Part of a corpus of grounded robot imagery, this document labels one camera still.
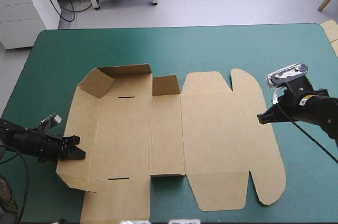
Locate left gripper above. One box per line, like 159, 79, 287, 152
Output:
36, 125, 87, 163

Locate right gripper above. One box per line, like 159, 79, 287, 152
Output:
257, 76, 315, 125

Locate brown cardboard box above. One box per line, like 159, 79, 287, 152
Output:
55, 63, 287, 224

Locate flat cardboard sheet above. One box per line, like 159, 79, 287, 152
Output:
320, 18, 338, 59

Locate wooden leg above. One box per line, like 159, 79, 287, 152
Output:
317, 0, 338, 12

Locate white drawer cabinet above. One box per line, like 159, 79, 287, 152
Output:
0, 0, 62, 50

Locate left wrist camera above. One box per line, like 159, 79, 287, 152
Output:
40, 114, 63, 130

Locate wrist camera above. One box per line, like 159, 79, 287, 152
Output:
40, 114, 63, 130
266, 63, 308, 88

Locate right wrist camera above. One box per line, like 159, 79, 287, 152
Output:
266, 63, 308, 88

